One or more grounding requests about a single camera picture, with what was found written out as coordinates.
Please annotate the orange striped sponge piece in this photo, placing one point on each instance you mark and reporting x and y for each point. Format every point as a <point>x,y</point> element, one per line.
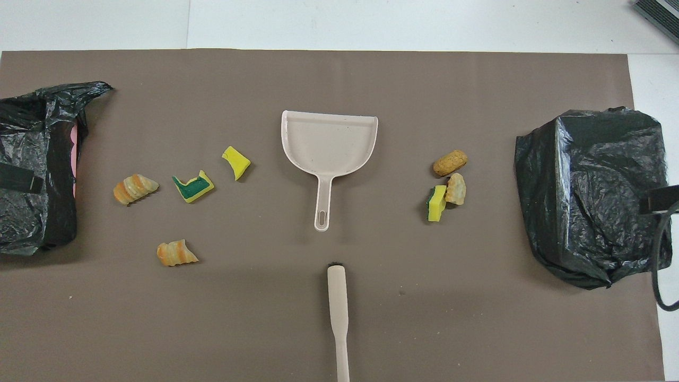
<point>135,188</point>

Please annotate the pale orange sponge piece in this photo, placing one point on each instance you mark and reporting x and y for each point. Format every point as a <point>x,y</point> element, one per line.
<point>175,253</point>

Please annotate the notched green yellow sponge piece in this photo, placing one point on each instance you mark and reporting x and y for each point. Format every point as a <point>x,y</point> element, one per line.
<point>199,189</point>

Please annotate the tan crumbly sponge piece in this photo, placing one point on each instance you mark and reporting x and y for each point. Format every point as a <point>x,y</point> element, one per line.
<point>456,190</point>

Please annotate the brown cork-like roll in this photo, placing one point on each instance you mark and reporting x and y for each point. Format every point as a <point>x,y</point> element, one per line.
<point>450,162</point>

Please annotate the small yellow green sponge block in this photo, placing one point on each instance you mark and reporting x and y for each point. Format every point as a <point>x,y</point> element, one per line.
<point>436,206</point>

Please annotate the beige plastic dustpan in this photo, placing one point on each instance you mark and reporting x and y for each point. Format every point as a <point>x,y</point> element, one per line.
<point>329,143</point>

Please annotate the beige hand brush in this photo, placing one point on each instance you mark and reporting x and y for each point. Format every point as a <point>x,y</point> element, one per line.
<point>338,297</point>

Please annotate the black bag lined pink bin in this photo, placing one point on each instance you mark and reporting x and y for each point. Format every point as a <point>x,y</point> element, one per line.
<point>32,122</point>

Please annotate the grey ribbed device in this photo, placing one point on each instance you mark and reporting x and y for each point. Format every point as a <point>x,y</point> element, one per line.
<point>660,13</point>

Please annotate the brown table mat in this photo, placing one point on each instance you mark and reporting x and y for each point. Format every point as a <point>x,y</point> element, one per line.
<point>318,79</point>

